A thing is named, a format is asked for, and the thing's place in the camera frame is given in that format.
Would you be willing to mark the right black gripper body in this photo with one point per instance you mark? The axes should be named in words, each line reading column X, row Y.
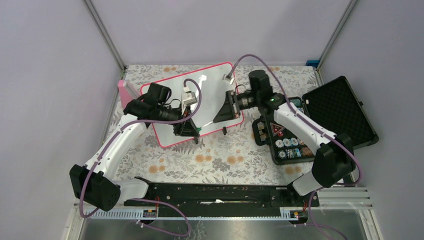
column 248, row 100

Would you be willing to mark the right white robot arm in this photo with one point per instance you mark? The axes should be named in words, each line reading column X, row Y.
column 333, row 153

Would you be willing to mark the floral table mat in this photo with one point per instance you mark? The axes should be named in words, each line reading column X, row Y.
column 233, row 158

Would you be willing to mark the black poker chip case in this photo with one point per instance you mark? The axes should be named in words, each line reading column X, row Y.
column 333, row 106

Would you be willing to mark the blue clip at corner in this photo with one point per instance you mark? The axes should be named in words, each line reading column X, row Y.
column 312, row 63

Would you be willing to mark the pink eraser block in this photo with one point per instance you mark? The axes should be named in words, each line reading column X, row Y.
column 127, row 92

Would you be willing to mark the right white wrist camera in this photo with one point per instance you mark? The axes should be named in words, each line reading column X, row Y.
column 228, row 78

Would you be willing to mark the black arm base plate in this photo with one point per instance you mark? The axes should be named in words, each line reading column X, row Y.
column 222, row 200

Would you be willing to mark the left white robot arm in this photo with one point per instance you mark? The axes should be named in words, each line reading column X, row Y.
column 92, row 182

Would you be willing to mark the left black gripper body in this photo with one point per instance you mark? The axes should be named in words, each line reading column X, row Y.
column 168, row 113

